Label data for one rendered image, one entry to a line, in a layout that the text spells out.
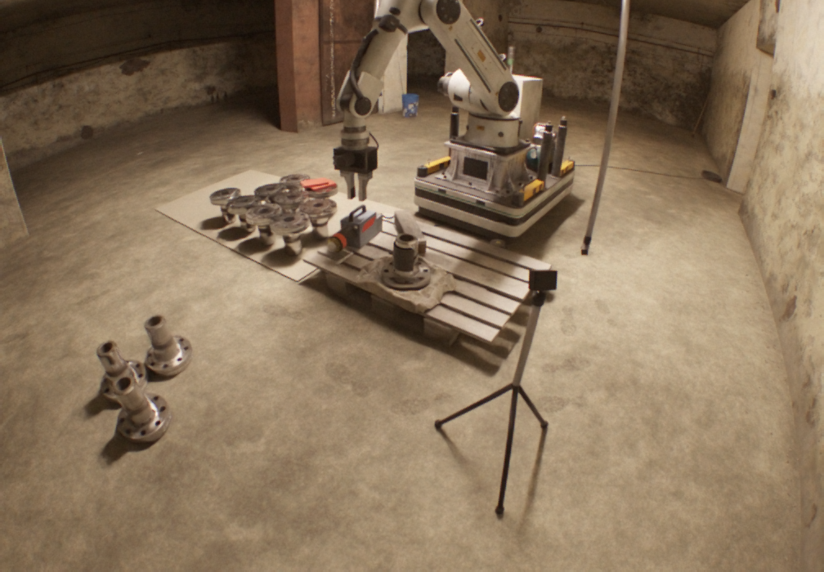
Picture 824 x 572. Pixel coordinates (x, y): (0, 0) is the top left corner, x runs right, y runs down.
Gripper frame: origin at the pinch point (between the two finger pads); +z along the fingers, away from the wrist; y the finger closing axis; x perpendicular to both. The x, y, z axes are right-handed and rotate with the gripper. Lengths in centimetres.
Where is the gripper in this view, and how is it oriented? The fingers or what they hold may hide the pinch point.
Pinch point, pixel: (356, 194)
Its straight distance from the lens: 240.3
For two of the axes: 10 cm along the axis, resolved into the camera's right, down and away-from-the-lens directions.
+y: -9.1, -2.3, 3.4
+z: -0.2, 8.5, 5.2
